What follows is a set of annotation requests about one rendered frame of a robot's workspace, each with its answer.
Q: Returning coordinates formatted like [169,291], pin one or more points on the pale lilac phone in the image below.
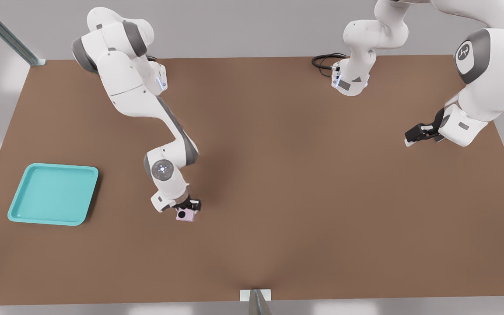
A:
[185,215]

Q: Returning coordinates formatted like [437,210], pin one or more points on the silver frame post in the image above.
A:
[256,301]
[7,31]

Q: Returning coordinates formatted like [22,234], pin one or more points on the pale blue-green tray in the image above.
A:
[53,194]

